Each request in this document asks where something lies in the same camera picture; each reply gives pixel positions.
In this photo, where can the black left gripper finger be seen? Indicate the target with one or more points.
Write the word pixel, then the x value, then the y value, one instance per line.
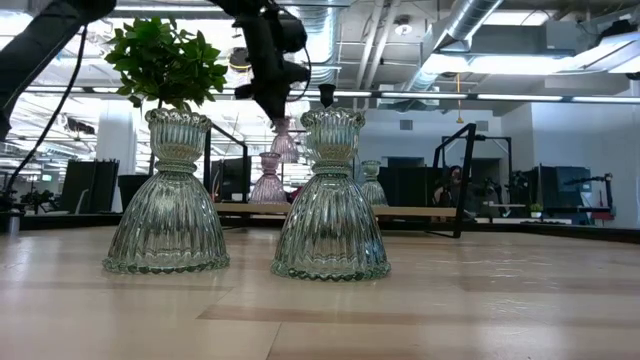
pixel 267 102
pixel 282 100

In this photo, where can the pink glass candle holder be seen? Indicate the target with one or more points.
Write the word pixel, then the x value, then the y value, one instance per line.
pixel 269 185
pixel 284 145

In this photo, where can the black slender candlestick holder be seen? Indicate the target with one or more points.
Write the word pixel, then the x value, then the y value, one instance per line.
pixel 327 95

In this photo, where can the small distant clear glass vase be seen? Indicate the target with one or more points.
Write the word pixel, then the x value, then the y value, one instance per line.
pixel 372 187

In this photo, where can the clear ribbed glass vase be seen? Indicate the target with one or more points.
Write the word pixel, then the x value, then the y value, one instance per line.
pixel 330 230
pixel 167 220

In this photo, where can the black background robot arm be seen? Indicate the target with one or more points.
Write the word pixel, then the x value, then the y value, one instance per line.
pixel 607 187

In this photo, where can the black monitor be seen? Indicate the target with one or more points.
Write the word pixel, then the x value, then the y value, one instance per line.
pixel 231 177
pixel 555 187

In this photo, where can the green leafy artificial plant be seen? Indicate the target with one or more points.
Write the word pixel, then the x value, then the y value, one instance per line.
pixel 165 60

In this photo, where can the long ceiling light strip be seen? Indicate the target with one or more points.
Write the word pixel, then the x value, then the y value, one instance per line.
pixel 520 97
pixel 605 99
pixel 425 95

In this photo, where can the black plant pot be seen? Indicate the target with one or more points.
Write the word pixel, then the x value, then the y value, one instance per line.
pixel 131 192

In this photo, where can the yellow hanging pendant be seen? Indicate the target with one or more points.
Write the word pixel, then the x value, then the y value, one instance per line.
pixel 458 120

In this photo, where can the person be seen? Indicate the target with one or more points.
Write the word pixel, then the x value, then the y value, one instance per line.
pixel 454 187

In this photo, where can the black partition panel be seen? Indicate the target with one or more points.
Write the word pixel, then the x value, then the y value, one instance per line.
pixel 90 187

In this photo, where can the small green potted plant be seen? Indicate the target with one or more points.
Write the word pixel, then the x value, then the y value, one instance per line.
pixel 536 207

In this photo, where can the silver metal cylinder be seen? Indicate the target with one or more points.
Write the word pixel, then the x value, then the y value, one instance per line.
pixel 13 224

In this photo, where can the small red object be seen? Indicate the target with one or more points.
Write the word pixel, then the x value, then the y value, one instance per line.
pixel 603 216

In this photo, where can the silver ceiling duct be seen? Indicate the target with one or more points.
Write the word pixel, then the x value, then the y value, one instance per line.
pixel 327 45
pixel 475 15

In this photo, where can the black metal shelf leg frame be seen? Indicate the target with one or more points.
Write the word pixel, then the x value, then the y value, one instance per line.
pixel 465 180
pixel 208 170

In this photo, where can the grey wall vent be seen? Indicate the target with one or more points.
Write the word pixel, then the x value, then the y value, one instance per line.
pixel 406 124
pixel 481 125

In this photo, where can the black aluminium rig frame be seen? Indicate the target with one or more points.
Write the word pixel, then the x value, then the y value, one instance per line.
pixel 550 230

